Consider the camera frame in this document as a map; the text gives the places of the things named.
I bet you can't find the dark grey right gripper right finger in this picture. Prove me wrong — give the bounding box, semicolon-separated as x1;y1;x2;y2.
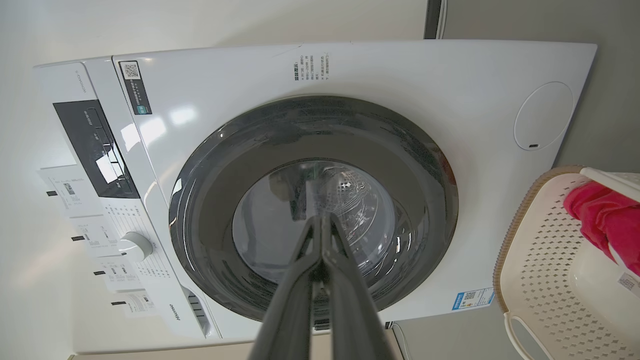
322;214;396;360

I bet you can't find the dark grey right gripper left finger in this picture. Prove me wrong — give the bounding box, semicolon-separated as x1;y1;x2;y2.
248;216;322;360

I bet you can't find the cream perforated laundry basket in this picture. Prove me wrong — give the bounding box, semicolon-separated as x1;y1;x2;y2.
493;166;640;360

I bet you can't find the blue energy label sticker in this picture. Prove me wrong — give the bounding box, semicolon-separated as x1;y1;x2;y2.
451;287;496;311

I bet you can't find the round dark washing machine door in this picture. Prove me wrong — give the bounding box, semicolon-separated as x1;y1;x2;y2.
169;95;459;323

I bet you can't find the white paper instruction sheet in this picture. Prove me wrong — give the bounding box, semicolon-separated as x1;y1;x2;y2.
70;215;122;259
37;165;104;219
111;290;162;319
94;255;144;294

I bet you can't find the white round control knob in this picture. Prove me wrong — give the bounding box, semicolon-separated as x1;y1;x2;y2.
118;231;155;262

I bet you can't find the white front-load washing machine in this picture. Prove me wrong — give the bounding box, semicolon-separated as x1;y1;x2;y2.
33;40;598;355

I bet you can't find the black display control panel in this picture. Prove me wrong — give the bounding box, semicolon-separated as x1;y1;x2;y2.
53;100;140;200

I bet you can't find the red garment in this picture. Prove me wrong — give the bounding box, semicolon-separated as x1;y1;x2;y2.
563;181;640;277

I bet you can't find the black QR code sticker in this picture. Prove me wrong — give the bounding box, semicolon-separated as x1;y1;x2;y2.
119;61;153;116

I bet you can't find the round white filter cover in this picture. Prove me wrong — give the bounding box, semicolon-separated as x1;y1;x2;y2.
514;81;574;151

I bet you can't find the white barcode sticker label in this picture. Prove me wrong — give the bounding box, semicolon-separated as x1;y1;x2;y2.
617;271;640;294

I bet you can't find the white hose under machine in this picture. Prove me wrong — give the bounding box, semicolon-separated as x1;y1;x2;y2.
390;322;412;360

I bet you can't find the grey detergent drawer handle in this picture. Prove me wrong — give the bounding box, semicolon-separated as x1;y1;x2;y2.
182;287;212;337

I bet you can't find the dark grey wall strip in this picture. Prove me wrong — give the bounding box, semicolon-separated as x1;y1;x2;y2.
424;0;443;40

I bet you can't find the white cable along wall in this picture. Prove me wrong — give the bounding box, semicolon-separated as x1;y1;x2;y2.
436;0;449;40

